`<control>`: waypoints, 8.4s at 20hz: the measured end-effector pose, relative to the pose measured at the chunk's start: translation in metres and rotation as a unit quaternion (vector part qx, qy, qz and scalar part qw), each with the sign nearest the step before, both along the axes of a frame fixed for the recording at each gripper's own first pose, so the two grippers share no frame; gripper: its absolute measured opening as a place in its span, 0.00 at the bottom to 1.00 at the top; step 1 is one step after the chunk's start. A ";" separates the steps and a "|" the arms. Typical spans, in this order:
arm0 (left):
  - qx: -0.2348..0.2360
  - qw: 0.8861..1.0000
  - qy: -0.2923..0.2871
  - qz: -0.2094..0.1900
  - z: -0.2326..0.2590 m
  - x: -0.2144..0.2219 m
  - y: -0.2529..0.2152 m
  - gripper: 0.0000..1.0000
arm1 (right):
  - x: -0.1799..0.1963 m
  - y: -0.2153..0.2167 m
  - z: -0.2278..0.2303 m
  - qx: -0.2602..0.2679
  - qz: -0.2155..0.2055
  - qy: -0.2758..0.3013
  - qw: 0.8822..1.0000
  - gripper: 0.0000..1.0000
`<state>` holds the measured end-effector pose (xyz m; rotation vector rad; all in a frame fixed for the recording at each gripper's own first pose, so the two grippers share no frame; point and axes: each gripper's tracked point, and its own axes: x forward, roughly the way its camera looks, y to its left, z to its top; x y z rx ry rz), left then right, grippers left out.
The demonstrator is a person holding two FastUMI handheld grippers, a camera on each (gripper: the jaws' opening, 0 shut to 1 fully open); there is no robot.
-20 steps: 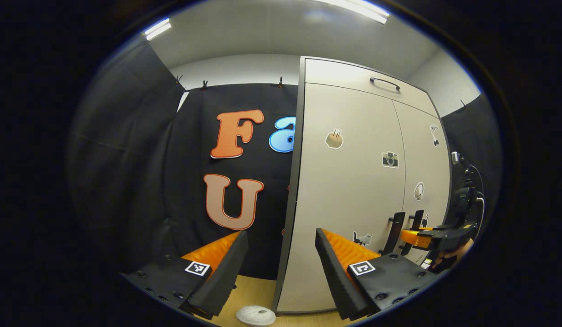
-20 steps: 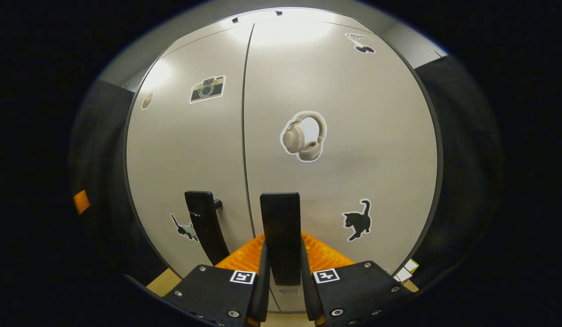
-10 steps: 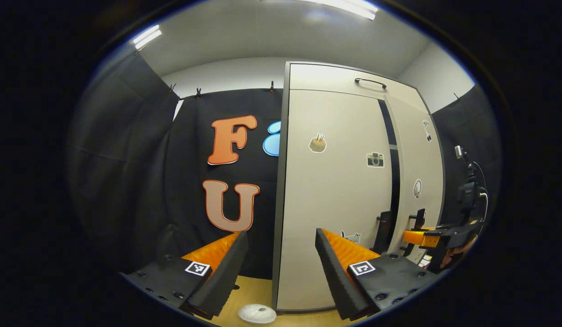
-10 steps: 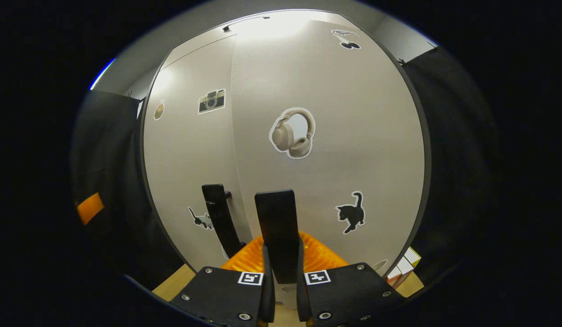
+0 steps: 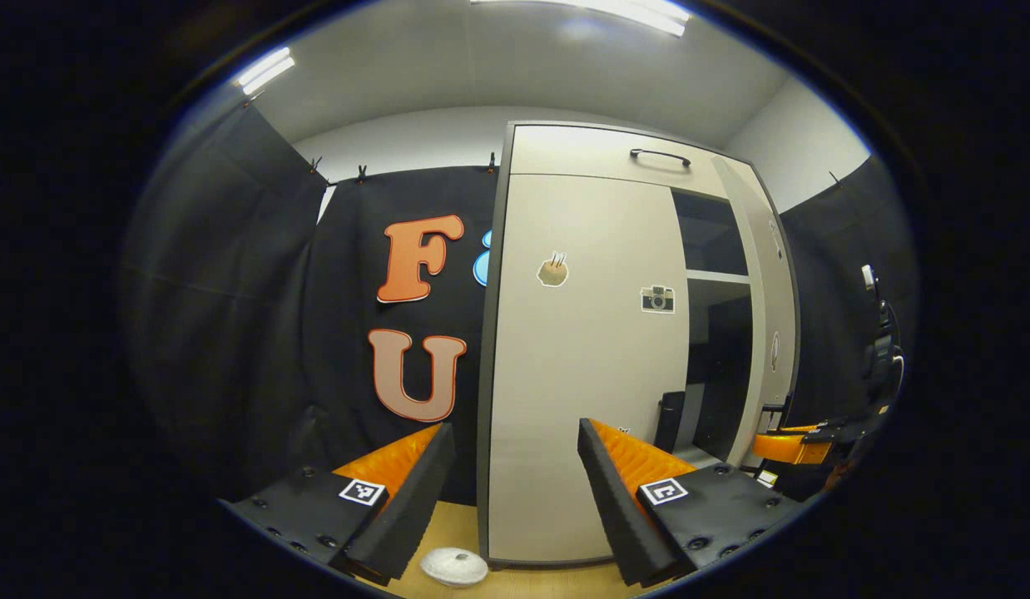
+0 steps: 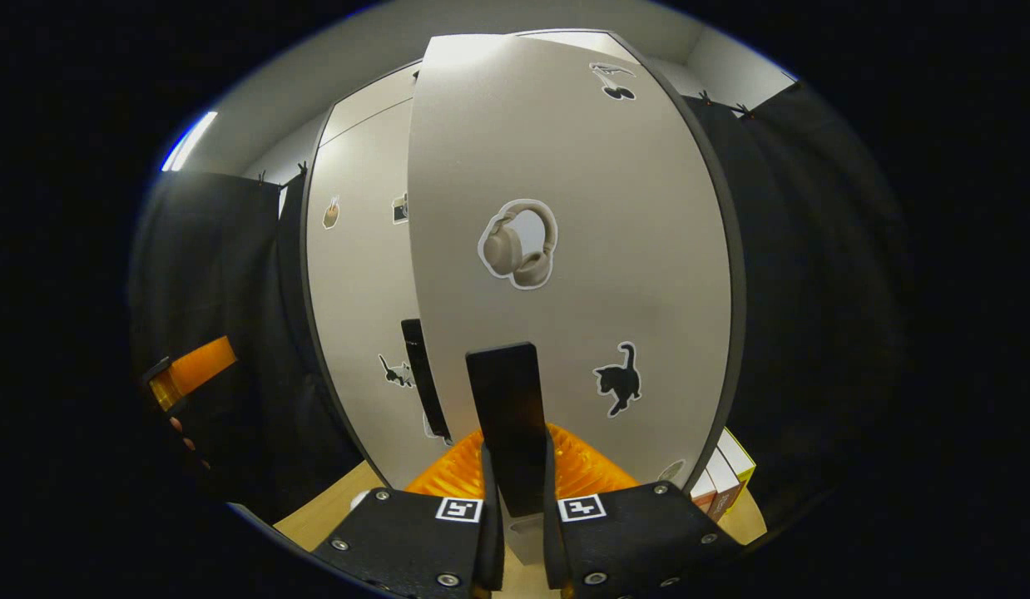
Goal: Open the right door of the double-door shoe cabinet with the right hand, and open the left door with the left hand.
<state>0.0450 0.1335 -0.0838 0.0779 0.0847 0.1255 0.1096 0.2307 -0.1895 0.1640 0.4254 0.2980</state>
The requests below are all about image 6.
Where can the white yellow box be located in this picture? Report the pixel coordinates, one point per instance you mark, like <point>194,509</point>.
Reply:
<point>738,457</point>

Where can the narrow ceiling light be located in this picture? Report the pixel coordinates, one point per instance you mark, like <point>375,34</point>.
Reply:
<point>189,143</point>

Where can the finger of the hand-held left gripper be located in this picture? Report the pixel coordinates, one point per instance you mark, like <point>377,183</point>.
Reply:
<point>195,370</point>

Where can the white double-door shoe cabinet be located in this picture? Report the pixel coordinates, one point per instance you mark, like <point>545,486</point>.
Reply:
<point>739,274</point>

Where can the white red box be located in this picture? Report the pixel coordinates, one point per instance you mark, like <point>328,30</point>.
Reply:
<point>723,482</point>

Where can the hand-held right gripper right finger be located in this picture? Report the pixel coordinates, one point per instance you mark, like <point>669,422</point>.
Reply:
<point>640,541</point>

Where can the white cabinet door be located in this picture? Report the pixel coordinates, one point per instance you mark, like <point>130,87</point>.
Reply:
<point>357,283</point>
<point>631,208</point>

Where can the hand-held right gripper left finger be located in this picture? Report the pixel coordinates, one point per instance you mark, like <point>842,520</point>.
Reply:
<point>415,541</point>

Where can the brown box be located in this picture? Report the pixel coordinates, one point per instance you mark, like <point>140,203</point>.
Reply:
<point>702,497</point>

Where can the white cabinet drawer front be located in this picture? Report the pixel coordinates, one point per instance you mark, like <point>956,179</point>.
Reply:
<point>373,104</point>

